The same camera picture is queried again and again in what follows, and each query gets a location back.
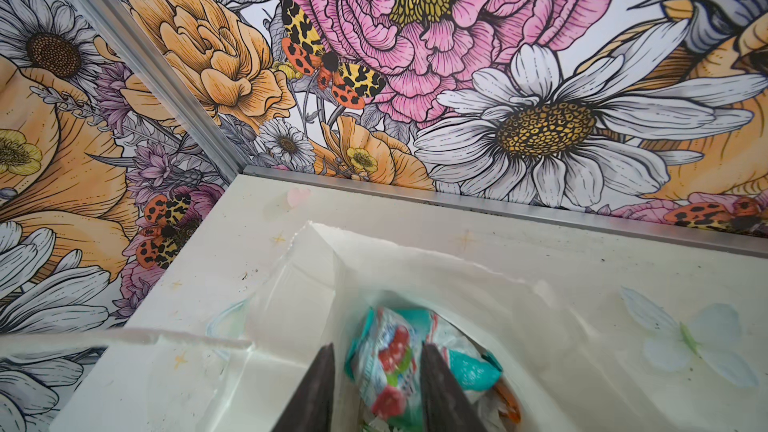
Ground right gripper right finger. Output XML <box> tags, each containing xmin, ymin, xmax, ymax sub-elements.
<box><xmin>420</xmin><ymin>343</ymin><xmax>487</xmax><ymax>432</ymax></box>

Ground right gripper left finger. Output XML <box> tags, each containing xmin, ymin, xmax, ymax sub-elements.
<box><xmin>271</xmin><ymin>343</ymin><xmax>335</xmax><ymax>432</ymax></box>

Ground teal Fox's candy bag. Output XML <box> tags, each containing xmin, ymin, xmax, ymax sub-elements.
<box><xmin>345</xmin><ymin>307</ymin><xmax>503</xmax><ymax>431</ymax></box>

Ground white paper bag with print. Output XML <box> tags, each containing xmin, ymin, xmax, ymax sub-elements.
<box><xmin>0</xmin><ymin>220</ymin><xmax>679</xmax><ymax>432</ymax></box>

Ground orange snack bag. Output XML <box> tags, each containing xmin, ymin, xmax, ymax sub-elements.
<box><xmin>492</xmin><ymin>379</ymin><xmax>522</xmax><ymax>426</ymax></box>

